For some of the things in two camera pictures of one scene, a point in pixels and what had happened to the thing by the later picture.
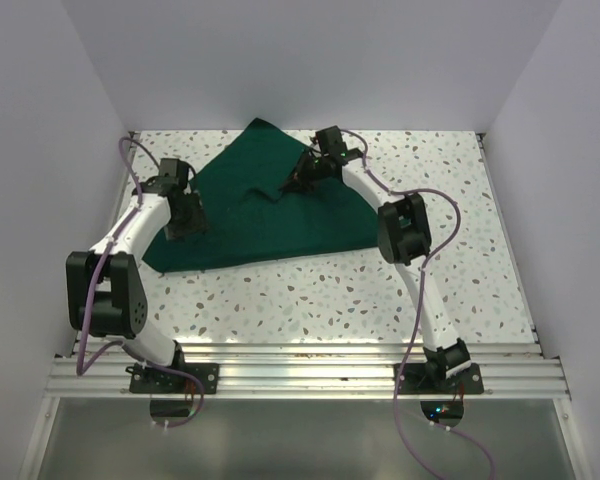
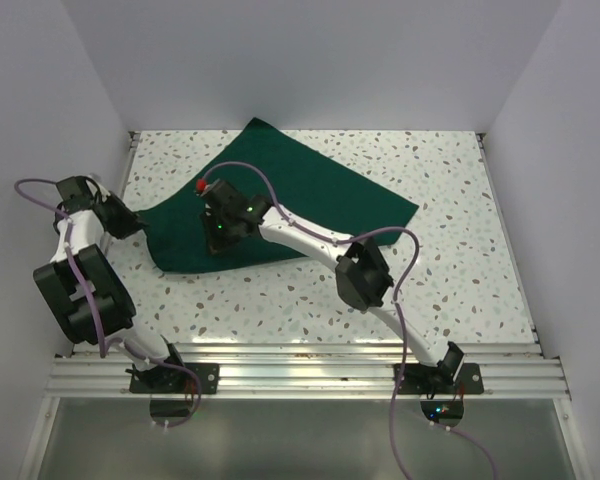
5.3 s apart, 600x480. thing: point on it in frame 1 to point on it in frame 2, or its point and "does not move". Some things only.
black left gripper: x=196 y=223 to x=130 y=222
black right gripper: x=299 y=181 to x=215 y=244
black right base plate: x=431 y=379 does not move
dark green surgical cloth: x=251 y=218 does not move
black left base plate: x=147 y=381 does not move
